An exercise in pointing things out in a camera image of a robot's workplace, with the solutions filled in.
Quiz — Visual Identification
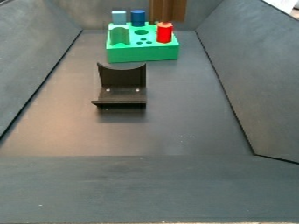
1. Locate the dark grey curved holder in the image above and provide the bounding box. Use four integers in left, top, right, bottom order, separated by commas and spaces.
91, 63, 147, 107

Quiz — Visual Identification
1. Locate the red hexagonal prism block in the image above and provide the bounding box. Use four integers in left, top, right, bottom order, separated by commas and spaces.
157, 22, 174, 43

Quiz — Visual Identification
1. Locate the large brown arch block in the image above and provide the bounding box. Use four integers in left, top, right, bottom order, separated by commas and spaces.
149, 0, 187, 25

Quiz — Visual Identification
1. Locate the dark blue cylinder block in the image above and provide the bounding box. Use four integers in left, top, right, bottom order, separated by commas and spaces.
131, 10, 146, 27

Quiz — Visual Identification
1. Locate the light blue cube block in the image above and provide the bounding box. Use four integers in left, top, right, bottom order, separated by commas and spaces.
111, 10, 127, 25

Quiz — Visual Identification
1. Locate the green notched block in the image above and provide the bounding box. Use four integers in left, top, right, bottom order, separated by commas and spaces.
109, 24, 130, 46

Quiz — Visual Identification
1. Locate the green shape sorter board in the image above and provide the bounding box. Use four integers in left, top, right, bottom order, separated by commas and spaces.
107, 23, 181, 63

